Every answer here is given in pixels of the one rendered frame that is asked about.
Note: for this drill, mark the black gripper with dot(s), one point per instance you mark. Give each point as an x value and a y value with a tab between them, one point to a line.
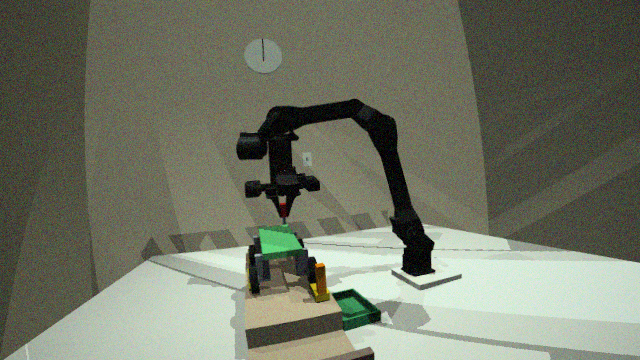
255	188

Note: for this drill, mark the green tray floor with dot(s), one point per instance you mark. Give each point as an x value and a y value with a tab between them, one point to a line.
351	307

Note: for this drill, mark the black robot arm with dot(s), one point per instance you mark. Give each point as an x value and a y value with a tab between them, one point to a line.
382	131

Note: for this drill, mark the green trolley with black wheels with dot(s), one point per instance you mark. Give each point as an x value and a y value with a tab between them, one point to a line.
275	242

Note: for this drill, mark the red-headed metal pin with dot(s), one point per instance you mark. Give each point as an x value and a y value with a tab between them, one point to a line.
283	212

